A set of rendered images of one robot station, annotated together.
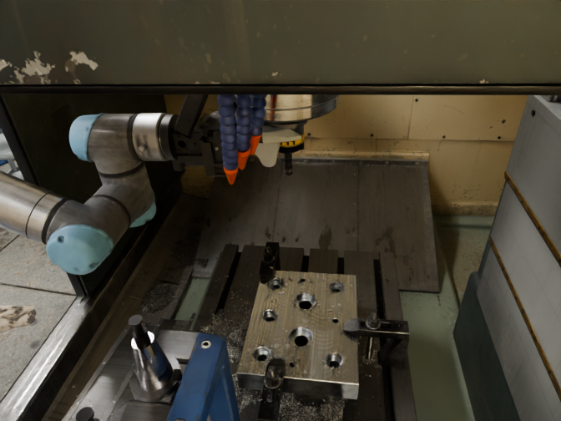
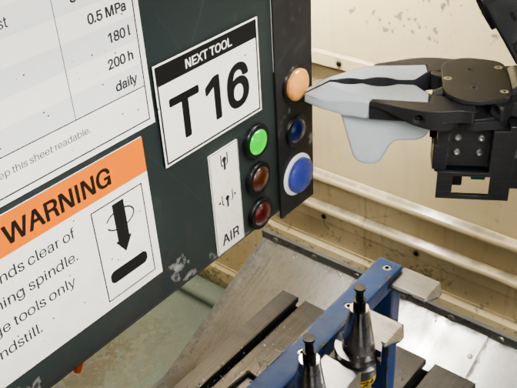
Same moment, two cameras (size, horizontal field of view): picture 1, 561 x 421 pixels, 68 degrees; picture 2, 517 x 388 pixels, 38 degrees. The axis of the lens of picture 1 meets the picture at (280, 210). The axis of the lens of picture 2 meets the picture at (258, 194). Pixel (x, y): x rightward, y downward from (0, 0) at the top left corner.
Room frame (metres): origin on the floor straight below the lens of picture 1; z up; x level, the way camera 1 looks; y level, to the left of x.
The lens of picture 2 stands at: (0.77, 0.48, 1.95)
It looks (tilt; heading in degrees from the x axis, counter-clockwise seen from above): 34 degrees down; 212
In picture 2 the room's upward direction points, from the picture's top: 4 degrees counter-clockwise
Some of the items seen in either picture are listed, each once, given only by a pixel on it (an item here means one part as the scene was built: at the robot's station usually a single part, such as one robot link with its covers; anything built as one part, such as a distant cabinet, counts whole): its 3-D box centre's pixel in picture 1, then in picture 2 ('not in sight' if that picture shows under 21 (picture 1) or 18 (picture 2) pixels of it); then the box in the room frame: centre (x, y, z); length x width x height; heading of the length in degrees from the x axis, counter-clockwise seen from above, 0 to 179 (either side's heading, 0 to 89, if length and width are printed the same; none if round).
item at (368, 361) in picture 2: not in sight; (358, 352); (0.10, 0.20, 1.21); 0.06 x 0.06 x 0.03
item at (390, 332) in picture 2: not in sight; (379, 329); (0.05, 0.21, 1.21); 0.07 x 0.05 x 0.01; 81
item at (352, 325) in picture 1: (374, 336); not in sight; (0.56, -0.18, 0.97); 0.13 x 0.03 x 0.15; 81
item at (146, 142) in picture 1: (156, 138); not in sight; (0.61, 0.19, 1.42); 0.08 x 0.05 x 0.08; 171
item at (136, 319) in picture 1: (138, 330); not in sight; (0.32, 0.17, 1.31); 0.02 x 0.02 x 0.03
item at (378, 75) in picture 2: not in sight; (367, 108); (0.29, 0.28, 1.68); 0.09 x 0.03 x 0.06; 111
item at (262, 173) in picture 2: not in sight; (259, 178); (0.37, 0.23, 1.65); 0.02 x 0.01 x 0.02; 171
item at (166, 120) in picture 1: (207, 141); not in sight; (0.60, 0.11, 1.41); 0.12 x 0.08 x 0.09; 81
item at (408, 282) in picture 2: not in sight; (418, 286); (-0.06, 0.23, 1.21); 0.07 x 0.05 x 0.01; 81
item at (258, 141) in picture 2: not in sight; (257, 142); (0.37, 0.23, 1.68); 0.02 x 0.01 x 0.02; 171
